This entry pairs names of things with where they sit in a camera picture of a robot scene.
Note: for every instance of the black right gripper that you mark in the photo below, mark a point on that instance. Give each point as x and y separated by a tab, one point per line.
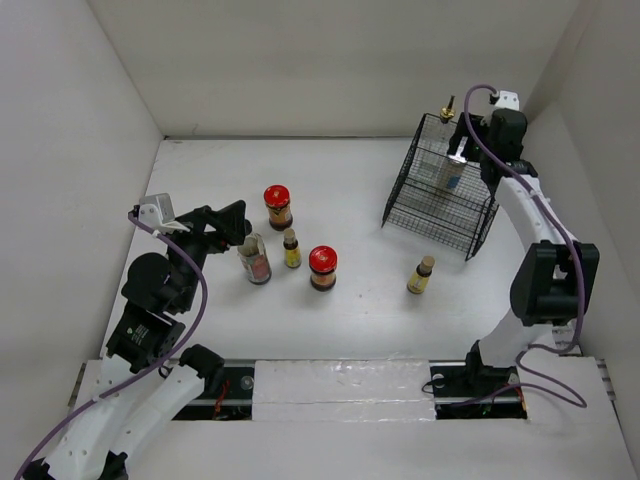
463	128

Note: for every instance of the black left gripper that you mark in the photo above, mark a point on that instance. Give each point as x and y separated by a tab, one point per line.
230	228

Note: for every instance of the silver lid white jar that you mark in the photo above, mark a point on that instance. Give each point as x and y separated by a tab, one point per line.
452	171

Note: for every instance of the clear glass oil bottle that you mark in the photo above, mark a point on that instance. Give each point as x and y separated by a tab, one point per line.
435	141

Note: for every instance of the black cap sauce bottle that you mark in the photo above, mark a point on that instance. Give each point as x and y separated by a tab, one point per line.
254	259

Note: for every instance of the red lid sauce jar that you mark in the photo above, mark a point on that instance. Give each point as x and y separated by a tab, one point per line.
277	200

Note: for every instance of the small yellow label bottle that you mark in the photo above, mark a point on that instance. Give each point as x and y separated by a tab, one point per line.
291	247

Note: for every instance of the red lid chili jar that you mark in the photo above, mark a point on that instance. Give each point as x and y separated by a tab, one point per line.
323	262

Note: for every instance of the yellow bottle cork cap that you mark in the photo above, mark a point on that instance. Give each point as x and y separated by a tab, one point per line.
419	279

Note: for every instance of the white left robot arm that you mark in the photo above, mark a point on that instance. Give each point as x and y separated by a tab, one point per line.
149	372

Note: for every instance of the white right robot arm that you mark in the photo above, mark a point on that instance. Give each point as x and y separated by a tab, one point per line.
553	284

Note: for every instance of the black wire basket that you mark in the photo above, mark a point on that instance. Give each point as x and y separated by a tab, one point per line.
460	219

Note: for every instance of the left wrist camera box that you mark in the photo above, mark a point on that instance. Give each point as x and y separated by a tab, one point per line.
156	213

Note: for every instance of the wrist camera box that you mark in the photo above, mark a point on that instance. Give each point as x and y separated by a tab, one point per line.
156	213
503	99

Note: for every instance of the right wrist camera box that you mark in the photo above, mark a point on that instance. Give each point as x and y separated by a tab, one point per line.
503	99

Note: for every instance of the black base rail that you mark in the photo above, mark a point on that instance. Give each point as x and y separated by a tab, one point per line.
345	391

